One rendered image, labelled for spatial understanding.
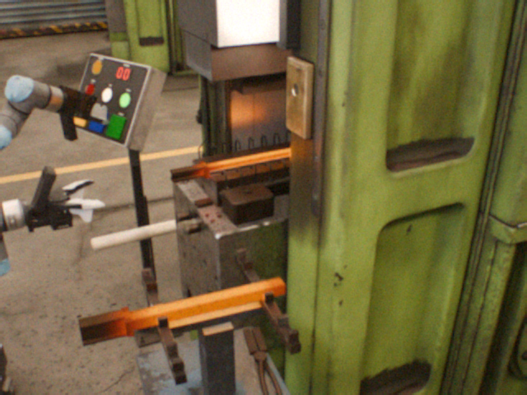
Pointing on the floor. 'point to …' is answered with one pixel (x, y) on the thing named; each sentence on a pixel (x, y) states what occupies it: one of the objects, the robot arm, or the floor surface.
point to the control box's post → (140, 205)
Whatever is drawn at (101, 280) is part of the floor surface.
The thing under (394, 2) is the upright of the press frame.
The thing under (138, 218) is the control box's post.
